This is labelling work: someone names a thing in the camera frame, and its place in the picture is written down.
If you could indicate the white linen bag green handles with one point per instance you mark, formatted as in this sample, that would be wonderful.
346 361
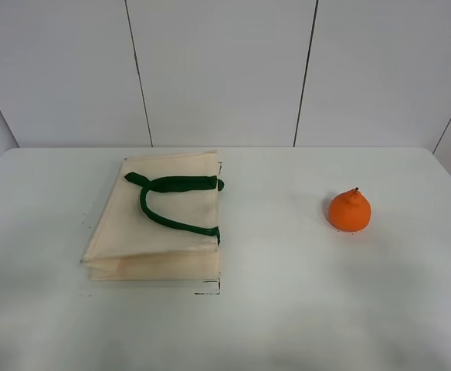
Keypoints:
161 221

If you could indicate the orange with stem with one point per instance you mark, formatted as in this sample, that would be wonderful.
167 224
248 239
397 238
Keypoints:
349 211

